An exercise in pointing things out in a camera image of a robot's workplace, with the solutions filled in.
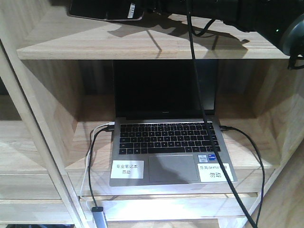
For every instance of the black smartphone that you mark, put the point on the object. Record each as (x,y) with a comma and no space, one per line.
(107,10)

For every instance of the white left label sticker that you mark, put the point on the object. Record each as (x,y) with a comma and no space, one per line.
(125,169)

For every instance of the white right label sticker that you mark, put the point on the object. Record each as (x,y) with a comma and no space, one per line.
(211,172)

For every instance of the grey open laptop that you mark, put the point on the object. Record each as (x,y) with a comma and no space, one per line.
(159,121)

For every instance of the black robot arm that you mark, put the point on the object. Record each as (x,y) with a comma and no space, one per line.
(281,22)

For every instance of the wooden desk shelf unit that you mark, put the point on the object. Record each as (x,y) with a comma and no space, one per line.
(48,63)

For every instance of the white label sticker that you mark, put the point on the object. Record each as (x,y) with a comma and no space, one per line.
(211,172)
(125,169)

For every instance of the grey usb hub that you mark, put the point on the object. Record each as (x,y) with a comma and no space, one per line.
(99,217)

